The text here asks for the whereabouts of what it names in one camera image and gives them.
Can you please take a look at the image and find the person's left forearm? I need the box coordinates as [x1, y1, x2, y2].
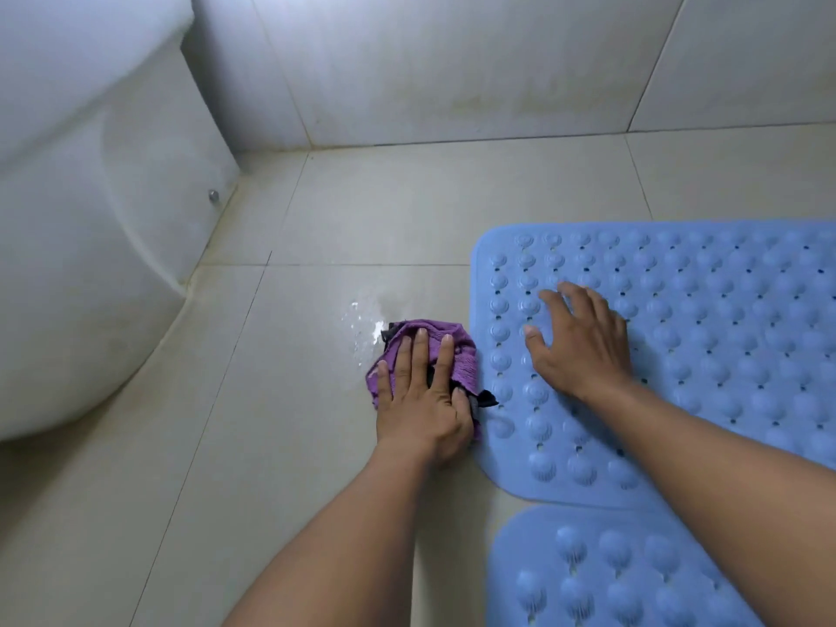
[221, 440, 452, 627]

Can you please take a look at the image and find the blue bath mat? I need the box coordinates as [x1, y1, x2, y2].
[469, 219, 836, 511]
[486, 505, 765, 627]

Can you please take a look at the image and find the white ceramic toilet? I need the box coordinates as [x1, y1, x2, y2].
[0, 0, 241, 443]

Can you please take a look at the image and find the person's right forearm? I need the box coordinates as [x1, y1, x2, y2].
[574, 374, 836, 627]

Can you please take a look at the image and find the person's right hand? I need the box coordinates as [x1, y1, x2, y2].
[522, 282, 635, 407]

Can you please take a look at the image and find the person's left hand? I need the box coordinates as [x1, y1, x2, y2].
[374, 327, 476, 471]

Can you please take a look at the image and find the purple and black cloth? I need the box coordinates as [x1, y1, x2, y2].
[365, 319, 499, 442]

